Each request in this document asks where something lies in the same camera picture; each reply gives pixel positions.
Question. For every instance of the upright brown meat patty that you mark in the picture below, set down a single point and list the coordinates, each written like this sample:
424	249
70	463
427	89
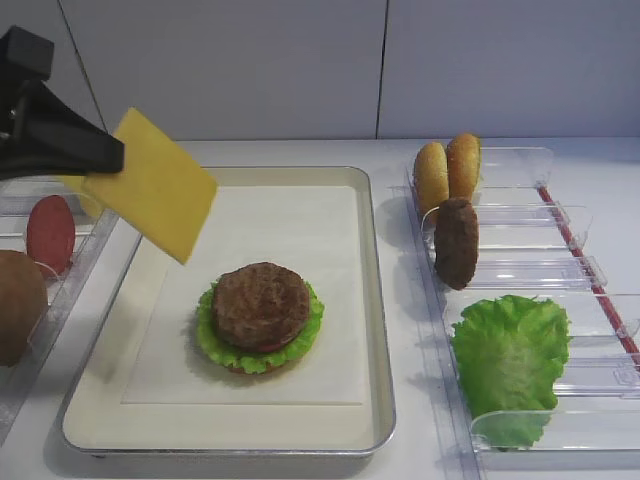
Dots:
456	241

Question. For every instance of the bottom bun on tray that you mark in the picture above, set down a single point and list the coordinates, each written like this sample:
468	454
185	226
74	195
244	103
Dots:
270	368

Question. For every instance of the cream metal tray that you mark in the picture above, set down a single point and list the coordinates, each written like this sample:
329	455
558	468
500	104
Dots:
147	387

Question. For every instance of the green lettuce leaf in rack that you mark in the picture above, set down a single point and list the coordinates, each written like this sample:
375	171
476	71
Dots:
509	352

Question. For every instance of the golden bun left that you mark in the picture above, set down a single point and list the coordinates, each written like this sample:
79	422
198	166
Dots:
430	176

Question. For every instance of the clear left ingredient rack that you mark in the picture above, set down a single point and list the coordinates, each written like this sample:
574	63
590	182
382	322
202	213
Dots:
93	226

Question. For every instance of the brown bun top left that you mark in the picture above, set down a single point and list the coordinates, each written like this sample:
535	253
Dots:
23	300

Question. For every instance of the golden bun right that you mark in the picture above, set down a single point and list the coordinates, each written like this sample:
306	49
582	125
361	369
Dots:
463	154

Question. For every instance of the red tomato slice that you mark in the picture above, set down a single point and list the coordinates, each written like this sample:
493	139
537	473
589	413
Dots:
50	235

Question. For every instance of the golden bun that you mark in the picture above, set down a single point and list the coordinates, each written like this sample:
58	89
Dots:
463	154
430	176

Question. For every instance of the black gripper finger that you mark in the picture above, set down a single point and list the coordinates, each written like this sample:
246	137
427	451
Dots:
53	139

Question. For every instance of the green lettuce on burger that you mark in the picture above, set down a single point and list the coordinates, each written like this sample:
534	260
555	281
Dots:
224	354

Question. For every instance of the clear right ingredient rack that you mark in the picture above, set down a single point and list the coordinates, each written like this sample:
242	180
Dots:
530	246

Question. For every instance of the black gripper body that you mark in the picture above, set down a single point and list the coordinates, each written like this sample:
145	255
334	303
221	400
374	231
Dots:
26	61

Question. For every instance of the clear ingredient rack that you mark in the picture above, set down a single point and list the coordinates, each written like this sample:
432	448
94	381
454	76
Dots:
93	226
530	246

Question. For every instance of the brown meat patty on burger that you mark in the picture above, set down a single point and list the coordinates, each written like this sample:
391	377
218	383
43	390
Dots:
260	307

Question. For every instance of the yellow cheese slice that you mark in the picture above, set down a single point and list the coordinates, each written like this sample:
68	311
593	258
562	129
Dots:
89	205
161	191

